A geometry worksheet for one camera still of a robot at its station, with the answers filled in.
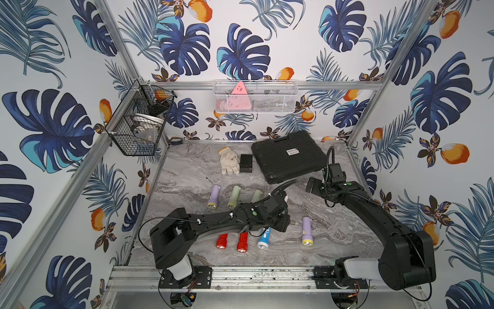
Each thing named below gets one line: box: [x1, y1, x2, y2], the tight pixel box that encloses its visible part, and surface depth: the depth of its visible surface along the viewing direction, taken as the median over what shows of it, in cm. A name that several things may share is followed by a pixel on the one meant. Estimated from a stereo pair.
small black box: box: [239, 154, 253, 173], surface depth 108 cm
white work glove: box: [218, 146, 240, 175], surface depth 112 cm
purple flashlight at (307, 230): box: [301, 216, 314, 247], surface depth 85 cm
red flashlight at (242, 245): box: [236, 231, 249, 253], surface depth 83 cm
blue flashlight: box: [257, 227, 272, 250], surface depth 82 cm
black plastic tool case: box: [251, 130, 328, 185], surface depth 108 cm
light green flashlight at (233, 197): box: [227, 185, 242, 210], surface depth 99 cm
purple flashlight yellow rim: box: [207, 184, 221, 210], surface depth 97 cm
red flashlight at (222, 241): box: [216, 233, 228, 250], surface depth 83 cm
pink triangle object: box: [219, 81, 253, 111], surface depth 92 cm
